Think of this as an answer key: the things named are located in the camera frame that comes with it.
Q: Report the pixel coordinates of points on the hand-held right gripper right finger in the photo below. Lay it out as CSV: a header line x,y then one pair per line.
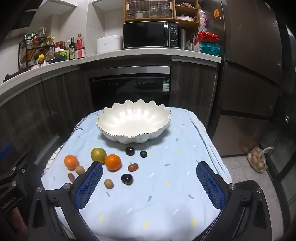
x,y
210,185

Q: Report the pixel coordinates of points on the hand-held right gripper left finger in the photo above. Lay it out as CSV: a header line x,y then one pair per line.
x,y
89,185

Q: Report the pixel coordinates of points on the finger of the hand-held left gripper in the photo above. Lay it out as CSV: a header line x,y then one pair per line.
x,y
19,170
5,149

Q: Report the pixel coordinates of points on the small brown round fruit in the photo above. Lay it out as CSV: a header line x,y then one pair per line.
x,y
80,169
108,183

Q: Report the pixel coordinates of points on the red date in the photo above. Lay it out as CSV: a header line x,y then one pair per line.
x,y
71,177
133,167

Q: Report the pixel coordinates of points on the orange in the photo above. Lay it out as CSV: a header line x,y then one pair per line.
x,y
113,162
71,161

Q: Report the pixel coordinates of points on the green round citrus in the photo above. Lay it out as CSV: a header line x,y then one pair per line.
x,y
98,154

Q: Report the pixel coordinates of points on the small dark plum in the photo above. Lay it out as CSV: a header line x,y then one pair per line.
x,y
143,154

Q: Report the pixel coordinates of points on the white scalloped ceramic bowl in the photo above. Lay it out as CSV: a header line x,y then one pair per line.
x,y
134,118

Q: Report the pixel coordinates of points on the person's left hand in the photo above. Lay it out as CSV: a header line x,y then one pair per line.
x,y
17,220

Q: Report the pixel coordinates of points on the white round table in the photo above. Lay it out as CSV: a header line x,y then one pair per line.
x,y
52,160

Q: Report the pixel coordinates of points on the large dark plum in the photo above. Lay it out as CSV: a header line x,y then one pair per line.
x,y
127,179

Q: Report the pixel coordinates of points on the light blue patterned tablecloth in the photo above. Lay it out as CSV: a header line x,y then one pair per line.
x,y
161,197

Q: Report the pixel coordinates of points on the medium dark plum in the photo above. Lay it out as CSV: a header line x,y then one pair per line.
x,y
130,151

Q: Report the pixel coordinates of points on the plastic bag of potatoes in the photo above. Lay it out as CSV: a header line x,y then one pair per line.
x,y
257,160

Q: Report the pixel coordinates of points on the dark wood kitchen cabinet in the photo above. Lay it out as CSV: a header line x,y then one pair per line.
x,y
192,85

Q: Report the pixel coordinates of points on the black built-in oven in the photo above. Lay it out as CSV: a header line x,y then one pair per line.
x,y
129,85

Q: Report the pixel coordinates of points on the red lid jar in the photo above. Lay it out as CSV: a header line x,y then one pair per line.
x,y
58,47

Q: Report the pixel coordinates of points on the dark sauce bottle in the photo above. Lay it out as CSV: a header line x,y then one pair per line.
x,y
72,50

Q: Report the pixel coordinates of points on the dark refrigerator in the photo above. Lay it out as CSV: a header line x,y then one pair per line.
x,y
247,69

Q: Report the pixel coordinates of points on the red liquid bottle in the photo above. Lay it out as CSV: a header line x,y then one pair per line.
x,y
80,46

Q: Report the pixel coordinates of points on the teal snack bag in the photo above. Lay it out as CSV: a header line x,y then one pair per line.
x,y
209,48

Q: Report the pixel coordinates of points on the white storage box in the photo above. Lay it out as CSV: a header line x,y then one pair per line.
x,y
109,44

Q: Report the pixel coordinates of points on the red snack bag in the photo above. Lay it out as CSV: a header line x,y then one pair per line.
x,y
205,37

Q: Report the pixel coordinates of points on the steel cylinder flask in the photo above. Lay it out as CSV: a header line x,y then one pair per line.
x,y
183,39

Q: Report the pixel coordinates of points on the black microwave oven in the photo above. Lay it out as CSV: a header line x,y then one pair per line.
x,y
145,34

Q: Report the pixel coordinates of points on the pink plastic bag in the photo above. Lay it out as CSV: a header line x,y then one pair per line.
x,y
203,19

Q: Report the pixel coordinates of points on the white pan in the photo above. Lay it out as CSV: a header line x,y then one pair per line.
x,y
185,18

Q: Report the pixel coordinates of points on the orange fridge magnet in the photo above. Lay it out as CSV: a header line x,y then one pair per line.
x,y
216,14

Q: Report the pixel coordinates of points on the wooden storage shelf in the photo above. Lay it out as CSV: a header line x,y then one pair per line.
x,y
173,5

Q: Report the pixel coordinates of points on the white wall cabinet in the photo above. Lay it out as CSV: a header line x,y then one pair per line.
x,y
57,4

